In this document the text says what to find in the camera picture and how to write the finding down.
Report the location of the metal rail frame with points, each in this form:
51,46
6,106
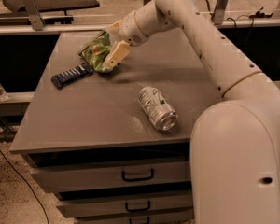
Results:
57,29

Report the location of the black drawer handle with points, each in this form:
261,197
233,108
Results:
137,207
139,220
137,176

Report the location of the middle grey drawer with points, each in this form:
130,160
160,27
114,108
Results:
116,205

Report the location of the black bottom drawer handle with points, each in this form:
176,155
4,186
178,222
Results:
139,220

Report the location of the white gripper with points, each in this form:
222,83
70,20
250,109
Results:
128,29

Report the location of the top grey drawer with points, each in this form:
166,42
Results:
107,175

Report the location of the grey drawer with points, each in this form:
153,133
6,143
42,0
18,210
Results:
116,205
169,216
107,175

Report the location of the grey drawer cabinet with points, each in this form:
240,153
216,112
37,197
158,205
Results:
99,119

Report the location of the left metal bracket post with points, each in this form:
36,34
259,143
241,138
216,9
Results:
33,14

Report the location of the blue rxbar blueberry bar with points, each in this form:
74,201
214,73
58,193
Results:
72,75

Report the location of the black top drawer handle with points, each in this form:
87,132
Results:
137,176

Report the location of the silver green soda can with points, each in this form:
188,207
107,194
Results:
159,112

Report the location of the black middle drawer handle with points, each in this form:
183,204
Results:
137,207

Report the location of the bottom grey drawer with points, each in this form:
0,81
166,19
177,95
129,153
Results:
169,216

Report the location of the right metal bracket post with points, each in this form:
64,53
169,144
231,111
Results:
219,12

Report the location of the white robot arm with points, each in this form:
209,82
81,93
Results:
235,144

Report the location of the green jalapeno chip bag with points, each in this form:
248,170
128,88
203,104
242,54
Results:
95,53

